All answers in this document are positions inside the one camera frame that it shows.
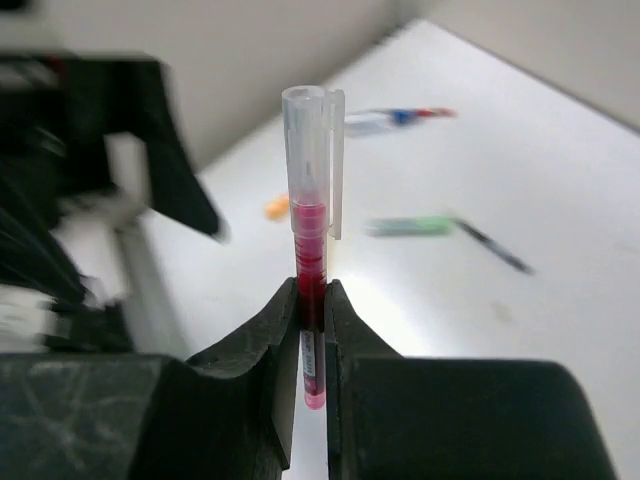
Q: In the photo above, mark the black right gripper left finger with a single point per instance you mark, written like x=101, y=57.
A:
x=89, y=407

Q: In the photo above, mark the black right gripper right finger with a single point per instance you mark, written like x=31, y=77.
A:
x=392, y=417

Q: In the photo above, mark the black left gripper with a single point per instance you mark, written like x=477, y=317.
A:
x=88, y=147

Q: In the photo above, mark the red gel pen refill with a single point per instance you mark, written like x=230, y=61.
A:
x=314, y=120

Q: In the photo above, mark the clear blue cap glue bottle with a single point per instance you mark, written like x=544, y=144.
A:
x=372, y=122

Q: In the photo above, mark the red ballpoint pen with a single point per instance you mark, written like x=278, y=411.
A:
x=435, y=112

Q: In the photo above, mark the green translucent highlighter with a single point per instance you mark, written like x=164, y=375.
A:
x=408, y=226

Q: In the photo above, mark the black gel pen refill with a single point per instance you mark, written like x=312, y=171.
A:
x=494, y=247

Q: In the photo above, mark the orange pink highlighter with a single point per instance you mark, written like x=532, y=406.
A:
x=277, y=209

